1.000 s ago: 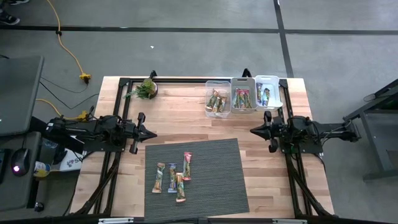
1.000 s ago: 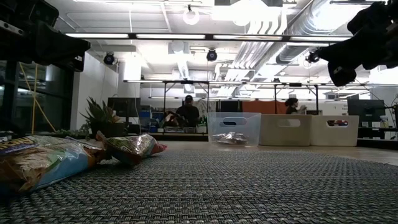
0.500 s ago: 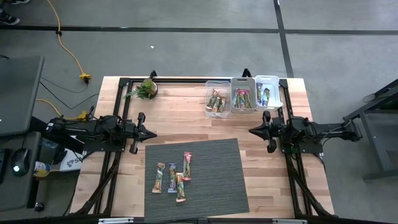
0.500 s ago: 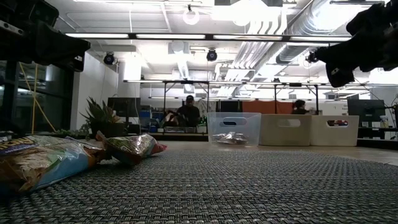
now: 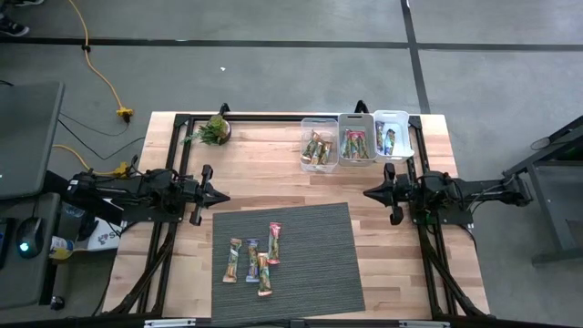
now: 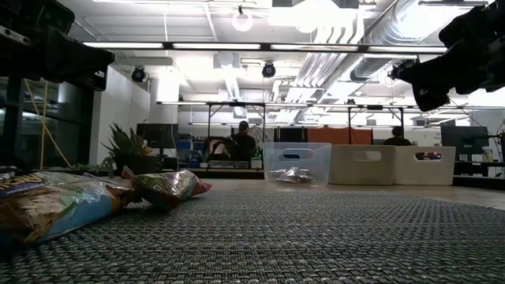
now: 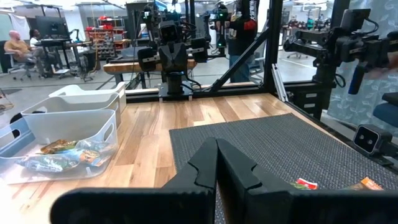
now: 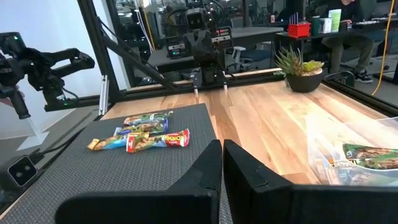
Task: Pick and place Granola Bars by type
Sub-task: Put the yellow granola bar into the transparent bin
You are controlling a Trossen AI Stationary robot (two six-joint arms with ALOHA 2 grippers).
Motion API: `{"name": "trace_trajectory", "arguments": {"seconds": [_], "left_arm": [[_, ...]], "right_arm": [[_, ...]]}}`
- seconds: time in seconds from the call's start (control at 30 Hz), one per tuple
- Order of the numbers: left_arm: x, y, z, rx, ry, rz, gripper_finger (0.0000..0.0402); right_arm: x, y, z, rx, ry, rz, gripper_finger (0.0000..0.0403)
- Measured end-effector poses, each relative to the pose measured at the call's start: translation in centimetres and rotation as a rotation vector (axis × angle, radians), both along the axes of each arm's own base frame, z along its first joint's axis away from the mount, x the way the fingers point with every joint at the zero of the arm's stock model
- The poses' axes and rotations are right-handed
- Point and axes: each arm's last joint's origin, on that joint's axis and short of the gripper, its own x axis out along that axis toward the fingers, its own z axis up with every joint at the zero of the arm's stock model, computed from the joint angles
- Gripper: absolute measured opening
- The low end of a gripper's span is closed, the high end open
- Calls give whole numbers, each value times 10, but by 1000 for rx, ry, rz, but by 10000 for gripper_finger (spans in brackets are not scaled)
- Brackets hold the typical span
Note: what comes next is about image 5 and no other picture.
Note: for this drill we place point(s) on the blue-ended Chewy granola bar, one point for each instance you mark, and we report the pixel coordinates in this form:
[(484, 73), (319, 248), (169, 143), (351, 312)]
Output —
[(390, 142), (380, 136), (252, 260)]

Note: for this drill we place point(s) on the silver aluminium bracket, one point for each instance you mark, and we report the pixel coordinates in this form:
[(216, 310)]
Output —
[(168, 323), (423, 324)]

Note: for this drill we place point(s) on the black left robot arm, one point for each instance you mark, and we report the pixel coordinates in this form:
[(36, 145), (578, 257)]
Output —
[(118, 191)]

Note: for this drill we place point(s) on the person's shoe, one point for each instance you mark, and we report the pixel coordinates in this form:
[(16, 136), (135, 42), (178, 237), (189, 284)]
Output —
[(27, 2), (13, 27)]

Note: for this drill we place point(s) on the dark grey desk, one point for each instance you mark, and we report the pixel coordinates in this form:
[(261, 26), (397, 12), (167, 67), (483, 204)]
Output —
[(27, 136), (23, 282)]

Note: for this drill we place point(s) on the orange-ended Chewy granola bar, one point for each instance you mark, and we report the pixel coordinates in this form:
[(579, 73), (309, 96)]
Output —
[(324, 152), (309, 146), (264, 275), (232, 260)]

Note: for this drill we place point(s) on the black keyboard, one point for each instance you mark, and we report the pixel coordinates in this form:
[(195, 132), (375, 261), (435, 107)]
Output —
[(5, 241)]

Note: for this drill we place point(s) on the white and yellow bottle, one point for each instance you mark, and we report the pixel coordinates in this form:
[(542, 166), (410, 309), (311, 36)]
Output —
[(61, 248)]

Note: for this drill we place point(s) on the dark grey woven placemat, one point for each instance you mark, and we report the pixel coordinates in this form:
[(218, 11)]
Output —
[(328, 273)]

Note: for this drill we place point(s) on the black caster wheel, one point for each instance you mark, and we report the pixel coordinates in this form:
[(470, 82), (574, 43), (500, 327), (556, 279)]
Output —
[(57, 303)]

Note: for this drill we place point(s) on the black metal stand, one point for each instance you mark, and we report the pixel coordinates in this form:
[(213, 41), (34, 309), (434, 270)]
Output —
[(544, 209)]

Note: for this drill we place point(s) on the black aluminium table frame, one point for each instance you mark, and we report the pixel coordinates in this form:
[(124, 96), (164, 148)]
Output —
[(255, 117)]

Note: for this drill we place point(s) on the black computer mouse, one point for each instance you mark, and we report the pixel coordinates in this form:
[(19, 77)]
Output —
[(29, 234)]

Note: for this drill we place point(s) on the clear plastic storage bin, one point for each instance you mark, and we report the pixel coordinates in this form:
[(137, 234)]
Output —
[(334, 168)]

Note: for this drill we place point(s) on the red-ended Chewy granola bar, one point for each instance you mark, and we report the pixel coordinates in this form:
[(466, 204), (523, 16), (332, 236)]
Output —
[(274, 241), (347, 145), (363, 146), (355, 146)]

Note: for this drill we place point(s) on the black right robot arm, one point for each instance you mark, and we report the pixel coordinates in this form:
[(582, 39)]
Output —
[(478, 193)]

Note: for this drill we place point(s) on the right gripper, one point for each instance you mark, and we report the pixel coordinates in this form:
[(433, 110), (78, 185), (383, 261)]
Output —
[(398, 193)]

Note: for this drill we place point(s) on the potted succulent plant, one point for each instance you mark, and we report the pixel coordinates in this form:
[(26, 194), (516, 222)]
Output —
[(217, 130)]

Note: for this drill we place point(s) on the white printed box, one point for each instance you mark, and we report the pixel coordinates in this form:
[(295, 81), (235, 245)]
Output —
[(107, 237)]

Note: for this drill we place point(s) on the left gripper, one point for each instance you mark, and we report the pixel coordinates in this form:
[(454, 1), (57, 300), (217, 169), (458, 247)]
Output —
[(198, 196)]

